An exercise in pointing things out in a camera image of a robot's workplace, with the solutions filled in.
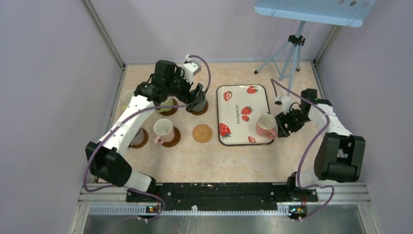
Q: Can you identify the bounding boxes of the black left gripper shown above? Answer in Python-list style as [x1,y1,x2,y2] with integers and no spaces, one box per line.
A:
[166,67,203,108]

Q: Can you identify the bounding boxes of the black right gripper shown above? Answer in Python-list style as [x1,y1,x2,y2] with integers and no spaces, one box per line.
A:
[274,106,311,138]

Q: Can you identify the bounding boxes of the dark green mug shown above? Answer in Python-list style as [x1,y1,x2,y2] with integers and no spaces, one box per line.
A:
[186,90,206,113]

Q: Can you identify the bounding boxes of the dark brown wooden coaster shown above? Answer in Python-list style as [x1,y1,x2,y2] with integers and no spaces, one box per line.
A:
[190,100,209,116]

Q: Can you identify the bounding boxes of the dark brown round coaster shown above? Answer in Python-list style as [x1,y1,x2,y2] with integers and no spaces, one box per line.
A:
[158,98,178,116]

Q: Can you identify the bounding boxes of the light green mug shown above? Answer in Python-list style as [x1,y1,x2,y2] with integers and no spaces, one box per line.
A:
[157,97,173,113]

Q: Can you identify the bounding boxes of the woven rattan coaster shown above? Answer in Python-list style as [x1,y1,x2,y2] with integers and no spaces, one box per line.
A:
[192,124,213,143]

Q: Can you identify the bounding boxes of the white strawberry tray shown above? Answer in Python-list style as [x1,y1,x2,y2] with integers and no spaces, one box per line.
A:
[216,84,274,146]

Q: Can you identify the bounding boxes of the pale pink mug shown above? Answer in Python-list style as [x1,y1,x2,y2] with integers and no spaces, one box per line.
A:
[153,118,175,145]

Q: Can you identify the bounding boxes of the yellow-green mug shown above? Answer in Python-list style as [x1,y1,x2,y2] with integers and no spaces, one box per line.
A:
[122,89,134,111]

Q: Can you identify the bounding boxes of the purple mug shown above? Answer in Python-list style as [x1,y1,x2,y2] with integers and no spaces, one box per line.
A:
[130,128,146,146]

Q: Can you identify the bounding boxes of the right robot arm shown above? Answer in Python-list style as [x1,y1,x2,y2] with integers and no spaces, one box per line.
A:
[275,88,366,201]

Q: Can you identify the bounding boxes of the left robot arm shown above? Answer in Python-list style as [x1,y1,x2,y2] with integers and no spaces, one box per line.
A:
[84,56,205,202]

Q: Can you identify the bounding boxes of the light blue tripod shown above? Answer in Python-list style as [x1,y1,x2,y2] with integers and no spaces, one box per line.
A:
[254,20,306,89]

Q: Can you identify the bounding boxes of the light blue panel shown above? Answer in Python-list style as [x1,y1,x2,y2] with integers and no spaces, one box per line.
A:
[254,0,377,27]

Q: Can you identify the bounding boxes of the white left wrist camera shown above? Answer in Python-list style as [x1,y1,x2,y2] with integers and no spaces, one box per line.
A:
[182,55,201,84]

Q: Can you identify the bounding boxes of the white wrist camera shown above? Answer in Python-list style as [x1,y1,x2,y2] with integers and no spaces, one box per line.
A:
[275,96,295,114]
[182,55,201,84]

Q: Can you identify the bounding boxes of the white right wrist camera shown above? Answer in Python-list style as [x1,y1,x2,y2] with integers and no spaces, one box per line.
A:
[275,96,295,114]

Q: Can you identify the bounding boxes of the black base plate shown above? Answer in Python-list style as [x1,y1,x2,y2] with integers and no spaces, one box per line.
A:
[126,182,318,211]

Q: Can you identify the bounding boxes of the aluminium frame rail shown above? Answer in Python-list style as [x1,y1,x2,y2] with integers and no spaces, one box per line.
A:
[70,182,383,234]

